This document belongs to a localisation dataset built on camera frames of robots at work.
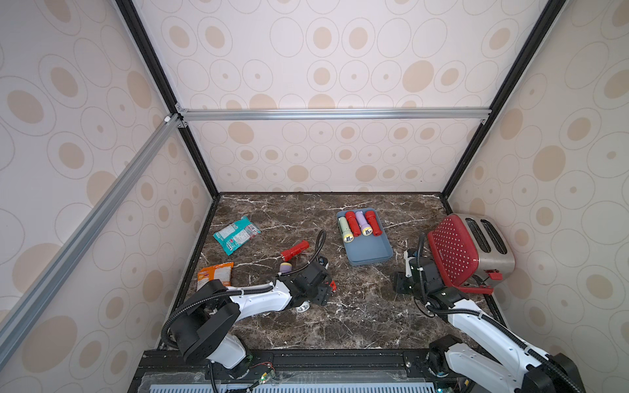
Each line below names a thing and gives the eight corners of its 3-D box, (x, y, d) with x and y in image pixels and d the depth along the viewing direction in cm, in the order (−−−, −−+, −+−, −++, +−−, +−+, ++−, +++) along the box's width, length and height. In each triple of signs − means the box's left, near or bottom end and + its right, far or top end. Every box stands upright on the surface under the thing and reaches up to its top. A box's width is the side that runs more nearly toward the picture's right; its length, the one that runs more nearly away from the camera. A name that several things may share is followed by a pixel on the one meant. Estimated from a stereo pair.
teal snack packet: (215, 239, 105) (212, 235, 103) (246, 219, 112) (244, 214, 110) (228, 255, 100) (226, 251, 98) (260, 233, 107) (259, 229, 105)
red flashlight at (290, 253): (285, 263, 98) (284, 259, 95) (281, 257, 100) (280, 252, 97) (310, 249, 102) (310, 244, 100) (306, 243, 104) (306, 239, 101)
